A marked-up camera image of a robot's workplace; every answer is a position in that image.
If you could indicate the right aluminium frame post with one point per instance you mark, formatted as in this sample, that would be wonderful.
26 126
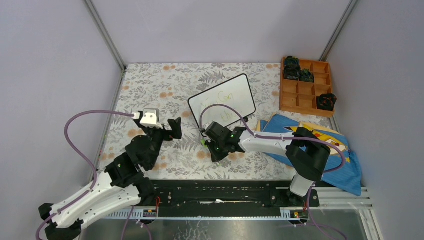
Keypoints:
338 29

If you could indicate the black object tray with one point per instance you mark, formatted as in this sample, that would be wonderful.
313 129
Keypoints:
306 76
326 102
292 72
291 61

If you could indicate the black object tray right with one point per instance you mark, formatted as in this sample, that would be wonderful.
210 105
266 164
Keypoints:
326 102

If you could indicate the black object tray top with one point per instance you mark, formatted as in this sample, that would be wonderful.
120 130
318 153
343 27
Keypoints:
291 61

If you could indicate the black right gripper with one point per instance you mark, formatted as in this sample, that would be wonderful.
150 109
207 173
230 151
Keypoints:
216 157

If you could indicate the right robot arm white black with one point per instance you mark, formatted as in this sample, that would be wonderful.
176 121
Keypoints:
306 153

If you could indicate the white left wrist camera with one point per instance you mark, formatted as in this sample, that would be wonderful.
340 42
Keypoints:
148 118

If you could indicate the orange wooden compartment tray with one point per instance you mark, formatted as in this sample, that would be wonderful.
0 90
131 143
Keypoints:
301 97

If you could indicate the aluminium frame post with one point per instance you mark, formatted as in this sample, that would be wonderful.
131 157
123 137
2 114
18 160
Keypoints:
338 29
93 12

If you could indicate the black object tray middle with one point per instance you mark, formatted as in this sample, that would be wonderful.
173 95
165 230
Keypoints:
306 76

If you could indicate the blue yellow cartoon cloth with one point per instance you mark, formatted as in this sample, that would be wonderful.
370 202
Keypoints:
347 178

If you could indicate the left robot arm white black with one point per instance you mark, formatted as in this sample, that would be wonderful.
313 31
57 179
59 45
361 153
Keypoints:
121 184

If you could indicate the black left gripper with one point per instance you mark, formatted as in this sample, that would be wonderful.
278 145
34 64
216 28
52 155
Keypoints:
176 126

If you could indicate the small black-framed whiteboard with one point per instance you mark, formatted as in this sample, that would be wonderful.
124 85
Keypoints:
217 103

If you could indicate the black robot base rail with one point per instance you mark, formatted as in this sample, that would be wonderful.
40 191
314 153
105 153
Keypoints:
226 199

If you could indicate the floral patterned table mat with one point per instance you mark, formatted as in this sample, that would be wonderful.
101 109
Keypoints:
168 86

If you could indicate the left aluminium frame post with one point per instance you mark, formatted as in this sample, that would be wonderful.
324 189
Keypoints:
93 12

